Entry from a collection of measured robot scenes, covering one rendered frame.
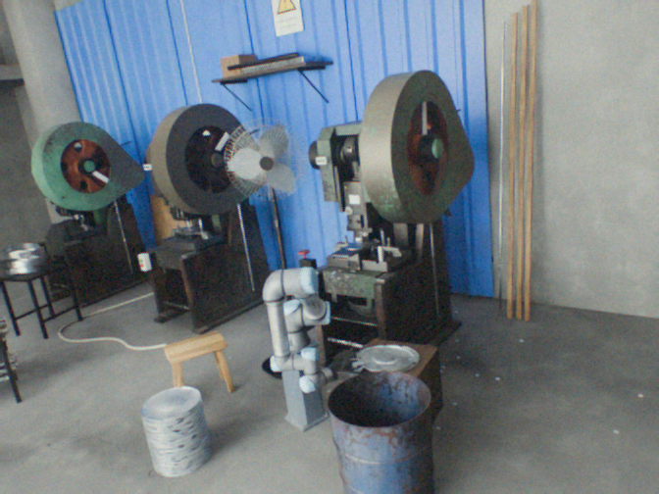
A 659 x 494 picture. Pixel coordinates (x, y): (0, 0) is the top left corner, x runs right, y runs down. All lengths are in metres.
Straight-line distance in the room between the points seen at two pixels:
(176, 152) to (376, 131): 1.71
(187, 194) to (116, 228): 2.08
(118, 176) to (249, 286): 1.85
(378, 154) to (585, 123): 1.67
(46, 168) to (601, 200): 4.44
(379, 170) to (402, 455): 1.34
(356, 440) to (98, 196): 4.07
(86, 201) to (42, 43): 2.72
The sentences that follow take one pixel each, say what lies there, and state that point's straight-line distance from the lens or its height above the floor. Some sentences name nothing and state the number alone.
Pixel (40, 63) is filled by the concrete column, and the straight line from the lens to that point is 7.65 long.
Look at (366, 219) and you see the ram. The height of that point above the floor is 0.95.
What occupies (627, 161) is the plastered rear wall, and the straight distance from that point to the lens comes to 3.92.
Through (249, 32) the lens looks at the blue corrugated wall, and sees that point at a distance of 5.25.
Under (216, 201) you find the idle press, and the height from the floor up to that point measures 1.02.
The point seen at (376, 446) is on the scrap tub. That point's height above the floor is 0.40.
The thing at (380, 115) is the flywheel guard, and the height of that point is 1.55.
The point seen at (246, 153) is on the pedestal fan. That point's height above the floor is 1.37.
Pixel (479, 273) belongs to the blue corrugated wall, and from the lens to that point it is 4.36.
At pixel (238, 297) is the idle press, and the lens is 4.67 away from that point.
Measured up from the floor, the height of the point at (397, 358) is 0.37.
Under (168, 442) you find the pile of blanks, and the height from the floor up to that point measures 0.19.
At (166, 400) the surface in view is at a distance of 2.89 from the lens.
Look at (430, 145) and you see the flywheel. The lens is 2.94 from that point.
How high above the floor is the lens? 1.67
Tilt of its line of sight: 16 degrees down
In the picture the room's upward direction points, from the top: 8 degrees counter-clockwise
